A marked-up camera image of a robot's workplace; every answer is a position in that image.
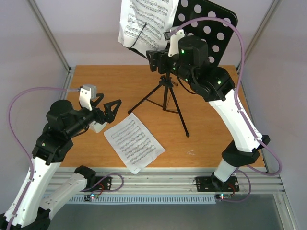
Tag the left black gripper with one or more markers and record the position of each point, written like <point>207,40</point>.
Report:
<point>109,116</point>

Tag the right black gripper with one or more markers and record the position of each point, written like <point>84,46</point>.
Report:
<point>153,61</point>

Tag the white metronome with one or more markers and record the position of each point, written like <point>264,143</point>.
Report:
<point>97,127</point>

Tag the black music stand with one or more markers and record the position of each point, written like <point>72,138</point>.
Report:
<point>199,56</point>

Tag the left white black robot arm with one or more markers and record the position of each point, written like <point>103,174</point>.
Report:
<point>30,211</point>

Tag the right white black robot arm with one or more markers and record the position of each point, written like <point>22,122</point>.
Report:
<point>247,140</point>

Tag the white sheet music paper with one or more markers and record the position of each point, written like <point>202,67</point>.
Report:
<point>143,23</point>

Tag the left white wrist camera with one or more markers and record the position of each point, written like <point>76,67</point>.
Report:
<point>87,92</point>

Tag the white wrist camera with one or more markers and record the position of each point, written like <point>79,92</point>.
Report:
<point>173,36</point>
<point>87,92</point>

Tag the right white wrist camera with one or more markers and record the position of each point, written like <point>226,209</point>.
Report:
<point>173,36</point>

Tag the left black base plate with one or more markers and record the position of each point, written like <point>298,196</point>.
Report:
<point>99,183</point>

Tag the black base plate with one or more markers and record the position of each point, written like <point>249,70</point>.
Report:
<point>99,183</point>
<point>210,184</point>

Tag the grey slotted cable duct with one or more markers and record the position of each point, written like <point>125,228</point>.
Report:
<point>142,199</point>

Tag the left aluminium frame post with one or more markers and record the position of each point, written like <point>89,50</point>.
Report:
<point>39,16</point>

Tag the aluminium frame post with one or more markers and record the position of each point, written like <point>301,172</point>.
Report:
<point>263,24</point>
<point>39,16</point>

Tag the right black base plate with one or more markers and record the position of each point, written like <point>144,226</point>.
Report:
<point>210,184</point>

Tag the right aluminium frame post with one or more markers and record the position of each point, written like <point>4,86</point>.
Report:
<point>263,24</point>

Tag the aluminium rail base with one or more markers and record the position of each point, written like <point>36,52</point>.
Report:
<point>182,181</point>

